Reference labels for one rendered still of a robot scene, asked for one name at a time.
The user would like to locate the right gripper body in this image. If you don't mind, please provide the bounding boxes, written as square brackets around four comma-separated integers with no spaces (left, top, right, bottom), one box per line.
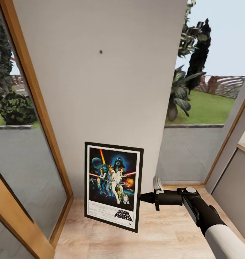
[154,189,173,211]

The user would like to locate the poster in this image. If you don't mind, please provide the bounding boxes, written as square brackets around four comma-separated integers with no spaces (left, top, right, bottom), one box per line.
[84,142,144,233]

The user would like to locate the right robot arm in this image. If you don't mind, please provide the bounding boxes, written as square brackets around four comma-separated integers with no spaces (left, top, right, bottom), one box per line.
[138,176,245,259]

